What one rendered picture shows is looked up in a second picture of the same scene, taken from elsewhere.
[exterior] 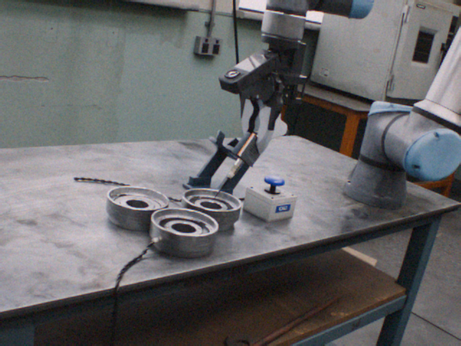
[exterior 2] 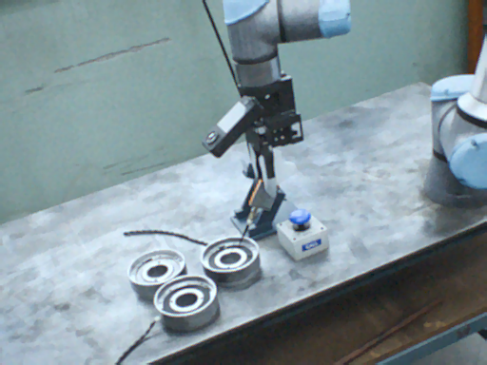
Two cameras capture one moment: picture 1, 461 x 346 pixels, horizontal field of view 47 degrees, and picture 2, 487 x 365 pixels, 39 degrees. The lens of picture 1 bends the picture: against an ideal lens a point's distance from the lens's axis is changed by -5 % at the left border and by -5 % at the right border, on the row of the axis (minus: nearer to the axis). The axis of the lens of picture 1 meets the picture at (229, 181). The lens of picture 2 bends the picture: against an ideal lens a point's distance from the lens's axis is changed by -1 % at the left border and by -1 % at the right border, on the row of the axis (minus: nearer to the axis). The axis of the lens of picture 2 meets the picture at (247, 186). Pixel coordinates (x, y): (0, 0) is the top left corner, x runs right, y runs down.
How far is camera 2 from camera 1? 60 cm
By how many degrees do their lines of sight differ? 26
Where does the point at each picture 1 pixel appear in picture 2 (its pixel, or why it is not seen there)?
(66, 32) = not seen: outside the picture
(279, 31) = (246, 83)
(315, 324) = (398, 341)
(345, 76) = not seen: outside the picture
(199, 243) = (191, 319)
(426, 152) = (467, 164)
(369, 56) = not seen: outside the picture
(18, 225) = (52, 313)
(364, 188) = (437, 186)
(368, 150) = (435, 143)
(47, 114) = (181, 75)
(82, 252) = (96, 338)
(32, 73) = (150, 38)
